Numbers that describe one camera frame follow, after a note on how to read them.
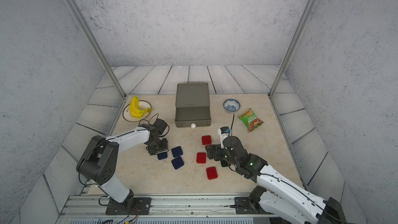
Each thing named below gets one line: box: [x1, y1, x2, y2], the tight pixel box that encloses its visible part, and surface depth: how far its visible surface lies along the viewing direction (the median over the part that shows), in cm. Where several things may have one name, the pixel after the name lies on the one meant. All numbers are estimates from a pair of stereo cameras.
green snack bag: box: [238, 107, 264, 133], surface depth 103 cm
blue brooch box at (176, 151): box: [171, 146, 183, 158], surface depth 93 cm
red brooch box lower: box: [206, 166, 219, 180], surface depth 85 cm
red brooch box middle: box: [196, 152, 207, 164], surface depth 91 cm
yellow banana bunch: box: [129, 95, 153, 119], surface depth 107 cm
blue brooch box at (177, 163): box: [171, 156, 185, 170], surface depth 88 cm
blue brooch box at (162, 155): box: [157, 152, 168, 160], surface depth 89 cm
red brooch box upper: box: [201, 135, 212, 146], surface depth 98 cm
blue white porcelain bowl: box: [222, 98, 241, 114], surface depth 113 cm
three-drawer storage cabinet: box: [174, 82, 212, 129], surface depth 91 cm
